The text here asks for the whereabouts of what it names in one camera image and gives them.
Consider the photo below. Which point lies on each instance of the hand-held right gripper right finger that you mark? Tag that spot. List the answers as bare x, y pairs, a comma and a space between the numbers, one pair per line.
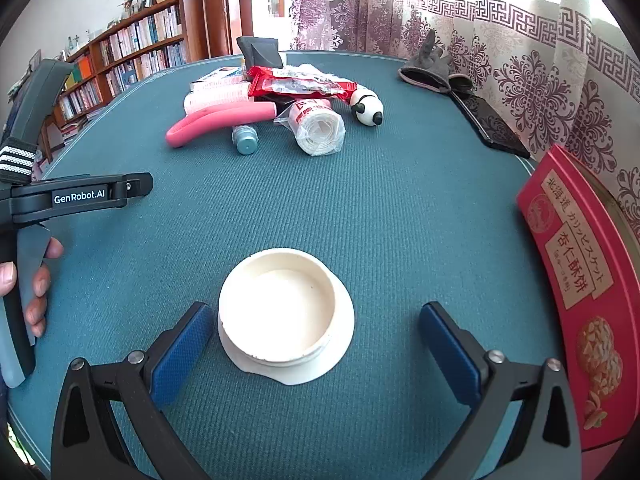
450, 350

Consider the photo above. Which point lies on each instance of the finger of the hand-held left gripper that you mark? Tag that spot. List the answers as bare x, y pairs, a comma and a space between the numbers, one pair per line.
135, 186

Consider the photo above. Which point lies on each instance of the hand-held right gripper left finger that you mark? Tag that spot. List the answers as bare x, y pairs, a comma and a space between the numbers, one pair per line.
180, 355

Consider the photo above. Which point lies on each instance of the pink foam curler rod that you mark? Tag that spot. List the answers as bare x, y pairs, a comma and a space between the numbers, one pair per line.
215, 121

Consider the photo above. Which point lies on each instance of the white round cup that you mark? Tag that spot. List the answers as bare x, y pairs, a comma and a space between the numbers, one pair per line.
280, 305

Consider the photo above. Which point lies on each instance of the small teal bottle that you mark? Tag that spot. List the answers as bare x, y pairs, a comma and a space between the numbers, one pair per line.
245, 139

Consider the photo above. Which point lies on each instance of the blue and white medicine box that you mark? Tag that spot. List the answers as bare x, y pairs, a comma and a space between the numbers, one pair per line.
217, 74

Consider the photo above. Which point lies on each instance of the red biscuit tin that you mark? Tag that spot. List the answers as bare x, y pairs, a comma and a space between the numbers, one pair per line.
565, 260

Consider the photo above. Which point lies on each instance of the red snack packet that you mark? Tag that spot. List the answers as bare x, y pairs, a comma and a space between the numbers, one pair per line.
320, 87

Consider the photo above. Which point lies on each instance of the person's left hand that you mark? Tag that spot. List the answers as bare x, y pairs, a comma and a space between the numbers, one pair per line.
40, 285

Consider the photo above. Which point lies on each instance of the wooden bookshelf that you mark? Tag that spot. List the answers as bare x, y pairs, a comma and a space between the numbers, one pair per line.
150, 35

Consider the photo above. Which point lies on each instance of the black smartphone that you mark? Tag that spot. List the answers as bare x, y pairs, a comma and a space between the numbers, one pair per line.
492, 122

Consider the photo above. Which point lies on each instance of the panda toy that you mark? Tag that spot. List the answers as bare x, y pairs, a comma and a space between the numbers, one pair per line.
367, 109

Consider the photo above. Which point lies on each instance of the patterned lace curtain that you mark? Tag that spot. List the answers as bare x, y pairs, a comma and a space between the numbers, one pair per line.
500, 45

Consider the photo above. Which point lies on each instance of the wooden door frame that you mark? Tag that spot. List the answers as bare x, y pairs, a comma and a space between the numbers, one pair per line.
220, 10

